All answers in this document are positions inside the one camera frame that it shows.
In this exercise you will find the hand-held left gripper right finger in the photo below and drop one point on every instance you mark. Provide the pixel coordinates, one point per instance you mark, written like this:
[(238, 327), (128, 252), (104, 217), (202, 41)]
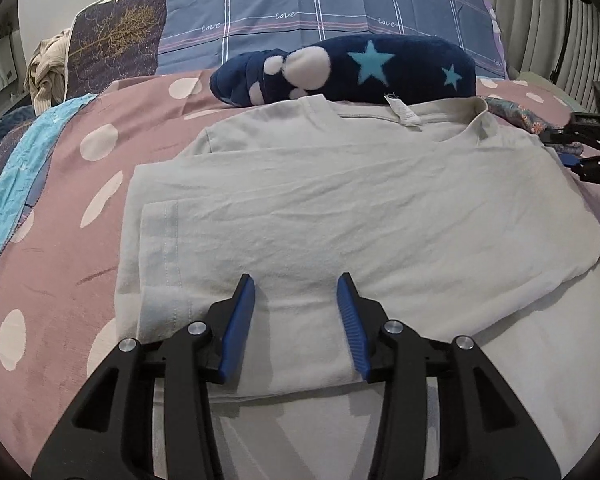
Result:
[(352, 330)]

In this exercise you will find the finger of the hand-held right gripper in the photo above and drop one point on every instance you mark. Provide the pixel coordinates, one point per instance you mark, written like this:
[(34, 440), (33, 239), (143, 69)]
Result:
[(592, 170), (580, 137)]

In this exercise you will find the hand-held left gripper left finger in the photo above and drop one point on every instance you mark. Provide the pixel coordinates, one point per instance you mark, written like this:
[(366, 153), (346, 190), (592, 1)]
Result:
[(237, 330)]

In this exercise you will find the off-white long-sleeve shirt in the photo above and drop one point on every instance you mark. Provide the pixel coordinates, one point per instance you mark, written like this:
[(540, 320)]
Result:
[(330, 200)]

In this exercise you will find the beige clothes pile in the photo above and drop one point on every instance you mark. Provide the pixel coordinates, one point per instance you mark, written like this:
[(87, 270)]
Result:
[(45, 70)]

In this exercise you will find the folded floral cloth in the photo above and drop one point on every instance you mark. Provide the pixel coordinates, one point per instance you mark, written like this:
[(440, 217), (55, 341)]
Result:
[(525, 115)]

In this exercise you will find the green bed sheet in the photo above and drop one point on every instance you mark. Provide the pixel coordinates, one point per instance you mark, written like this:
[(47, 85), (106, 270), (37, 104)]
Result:
[(545, 85)]

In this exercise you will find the grey curtain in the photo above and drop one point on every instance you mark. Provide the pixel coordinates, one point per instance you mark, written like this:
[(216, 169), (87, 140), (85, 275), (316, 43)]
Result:
[(535, 20)]

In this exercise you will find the pink polka dot bedspread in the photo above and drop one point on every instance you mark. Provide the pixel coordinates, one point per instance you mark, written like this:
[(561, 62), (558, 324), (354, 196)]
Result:
[(80, 260)]

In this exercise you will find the navy star fleece garment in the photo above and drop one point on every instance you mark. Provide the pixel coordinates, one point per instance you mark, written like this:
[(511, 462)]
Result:
[(405, 75)]

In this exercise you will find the light blue blanket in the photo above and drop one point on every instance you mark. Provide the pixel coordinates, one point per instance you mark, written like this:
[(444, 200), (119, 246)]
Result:
[(25, 160)]

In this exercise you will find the dark blue fuzzy blanket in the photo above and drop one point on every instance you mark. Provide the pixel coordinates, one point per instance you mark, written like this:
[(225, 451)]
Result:
[(5, 122)]

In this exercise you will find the dark tree print pillow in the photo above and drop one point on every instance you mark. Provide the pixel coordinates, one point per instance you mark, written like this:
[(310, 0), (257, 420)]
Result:
[(115, 30)]

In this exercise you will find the blue plaid pillow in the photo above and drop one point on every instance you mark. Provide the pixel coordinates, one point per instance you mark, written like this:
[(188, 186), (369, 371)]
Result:
[(280, 5)]

